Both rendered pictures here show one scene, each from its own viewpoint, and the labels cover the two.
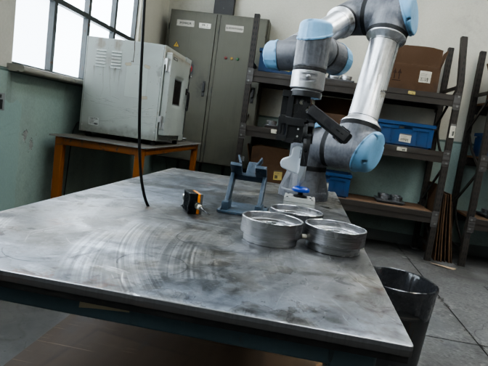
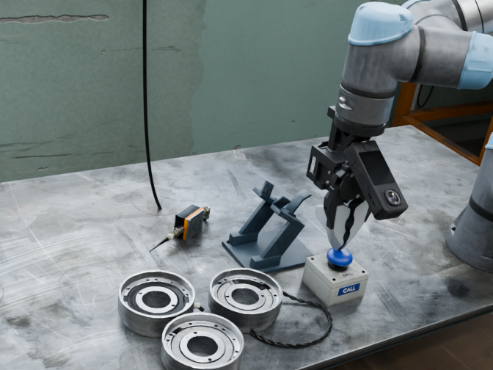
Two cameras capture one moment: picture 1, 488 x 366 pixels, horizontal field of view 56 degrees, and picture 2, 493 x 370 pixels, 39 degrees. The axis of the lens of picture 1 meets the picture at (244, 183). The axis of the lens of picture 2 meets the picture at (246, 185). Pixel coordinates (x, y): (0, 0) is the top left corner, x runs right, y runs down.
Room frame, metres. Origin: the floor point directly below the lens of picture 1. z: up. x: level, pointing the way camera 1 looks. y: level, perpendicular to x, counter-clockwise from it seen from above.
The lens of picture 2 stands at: (0.34, -0.70, 1.45)
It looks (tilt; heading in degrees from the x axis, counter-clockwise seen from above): 29 degrees down; 49
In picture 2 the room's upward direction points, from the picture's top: 8 degrees clockwise
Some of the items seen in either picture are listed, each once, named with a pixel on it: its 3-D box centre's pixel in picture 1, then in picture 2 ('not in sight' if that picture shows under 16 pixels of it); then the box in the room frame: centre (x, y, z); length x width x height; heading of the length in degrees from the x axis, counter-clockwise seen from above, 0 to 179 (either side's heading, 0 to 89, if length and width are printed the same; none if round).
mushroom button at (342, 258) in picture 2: (299, 197); (337, 266); (1.04, -0.13, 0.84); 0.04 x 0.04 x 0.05
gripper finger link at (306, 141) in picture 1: (305, 147); (339, 200); (1.02, -0.12, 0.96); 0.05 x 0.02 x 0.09; 173
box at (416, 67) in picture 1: (410, 70); not in sight; (4.35, -1.39, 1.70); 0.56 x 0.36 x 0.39; 78
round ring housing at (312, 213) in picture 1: (295, 219); (244, 301); (0.88, -0.11, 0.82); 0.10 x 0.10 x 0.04
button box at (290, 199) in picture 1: (298, 205); (338, 275); (1.05, -0.13, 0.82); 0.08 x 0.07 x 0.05; 173
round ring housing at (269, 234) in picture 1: (271, 229); (155, 304); (0.77, -0.06, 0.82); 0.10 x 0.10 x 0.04
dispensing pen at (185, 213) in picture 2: (193, 204); (179, 227); (0.90, 0.09, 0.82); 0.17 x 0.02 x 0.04; 23
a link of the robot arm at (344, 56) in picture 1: (325, 57); (445, 54); (1.14, -0.15, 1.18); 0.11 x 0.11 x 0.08; 55
